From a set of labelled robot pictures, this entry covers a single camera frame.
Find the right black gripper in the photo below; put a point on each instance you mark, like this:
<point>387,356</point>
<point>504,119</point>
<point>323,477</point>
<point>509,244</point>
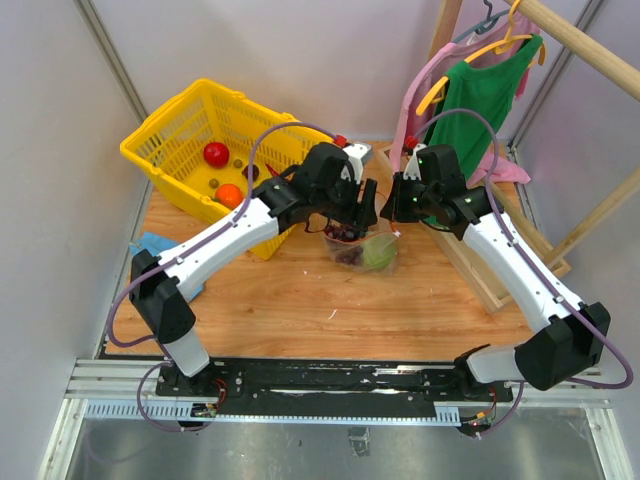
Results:
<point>397,211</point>

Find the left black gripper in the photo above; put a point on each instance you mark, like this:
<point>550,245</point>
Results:
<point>364,216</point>

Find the clear zip top bag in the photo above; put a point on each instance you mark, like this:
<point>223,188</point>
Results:
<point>382,226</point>

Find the green cabbage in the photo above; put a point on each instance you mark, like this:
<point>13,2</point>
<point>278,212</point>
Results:
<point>379,251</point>

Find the purple grape bunch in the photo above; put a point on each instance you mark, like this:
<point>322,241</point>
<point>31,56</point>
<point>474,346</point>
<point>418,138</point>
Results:
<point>343,246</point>

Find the dark mangosteen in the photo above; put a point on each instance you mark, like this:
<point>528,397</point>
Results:
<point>252,171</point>

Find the orange persimmon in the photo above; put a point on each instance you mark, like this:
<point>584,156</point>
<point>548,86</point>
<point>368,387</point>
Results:
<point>229,195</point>

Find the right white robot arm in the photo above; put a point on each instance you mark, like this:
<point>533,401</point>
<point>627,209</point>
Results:
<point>567,333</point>

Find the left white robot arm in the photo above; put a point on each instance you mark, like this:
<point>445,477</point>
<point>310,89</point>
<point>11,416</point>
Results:
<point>161,303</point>

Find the green tank top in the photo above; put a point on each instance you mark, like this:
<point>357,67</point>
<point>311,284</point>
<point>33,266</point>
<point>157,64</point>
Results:
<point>478,99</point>

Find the yellow clothes hanger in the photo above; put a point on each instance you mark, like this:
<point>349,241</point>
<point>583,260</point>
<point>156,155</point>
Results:
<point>436,93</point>

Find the red apple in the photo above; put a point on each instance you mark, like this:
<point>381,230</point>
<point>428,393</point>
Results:
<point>216,155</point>

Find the yellow plastic basket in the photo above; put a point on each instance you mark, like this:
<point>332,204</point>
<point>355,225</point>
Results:
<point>168,145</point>

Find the grey clothes hanger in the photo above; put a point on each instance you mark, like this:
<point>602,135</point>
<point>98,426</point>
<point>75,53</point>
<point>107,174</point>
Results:
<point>484,25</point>

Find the blue tissue box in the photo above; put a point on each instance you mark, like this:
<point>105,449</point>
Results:
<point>156,244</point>

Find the wooden clothes rack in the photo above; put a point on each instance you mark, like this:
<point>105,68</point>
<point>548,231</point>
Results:
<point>495,270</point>

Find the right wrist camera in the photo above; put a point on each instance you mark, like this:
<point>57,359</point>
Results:
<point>413,169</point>

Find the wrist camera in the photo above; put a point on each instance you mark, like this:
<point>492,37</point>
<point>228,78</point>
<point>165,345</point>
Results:
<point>413,169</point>
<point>359,155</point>

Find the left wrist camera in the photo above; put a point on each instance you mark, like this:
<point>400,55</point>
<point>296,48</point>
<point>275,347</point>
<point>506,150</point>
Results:
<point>359,155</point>

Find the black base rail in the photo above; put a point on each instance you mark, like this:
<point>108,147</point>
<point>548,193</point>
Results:
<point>329,389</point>

